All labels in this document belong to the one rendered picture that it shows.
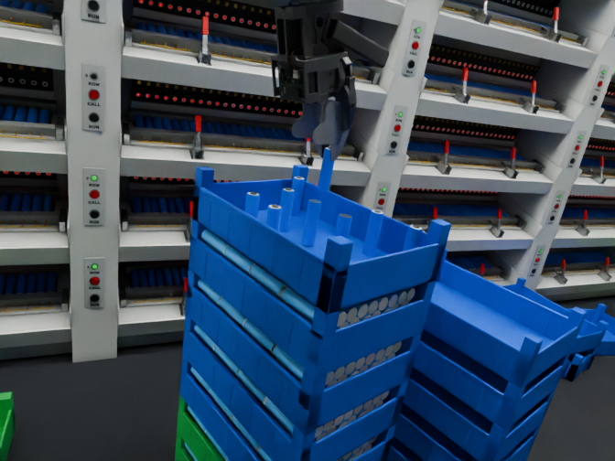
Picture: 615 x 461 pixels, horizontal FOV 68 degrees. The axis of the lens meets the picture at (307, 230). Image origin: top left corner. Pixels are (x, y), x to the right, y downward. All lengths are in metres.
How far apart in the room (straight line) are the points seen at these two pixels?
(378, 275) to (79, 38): 0.71
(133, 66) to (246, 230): 0.51
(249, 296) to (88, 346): 0.66
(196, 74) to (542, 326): 0.83
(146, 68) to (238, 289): 0.54
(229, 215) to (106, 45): 0.49
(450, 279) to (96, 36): 0.84
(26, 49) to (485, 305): 0.98
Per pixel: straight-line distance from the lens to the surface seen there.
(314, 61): 0.60
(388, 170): 1.23
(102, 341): 1.19
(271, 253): 0.54
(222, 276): 0.64
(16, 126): 1.06
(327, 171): 0.69
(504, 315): 0.98
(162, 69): 1.00
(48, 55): 0.99
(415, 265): 0.57
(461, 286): 1.01
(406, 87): 1.21
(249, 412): 0.67
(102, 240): 1.07
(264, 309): 0.57
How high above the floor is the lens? 0.72
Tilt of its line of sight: 20 degrees down
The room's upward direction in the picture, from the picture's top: 9 degrees clockwise
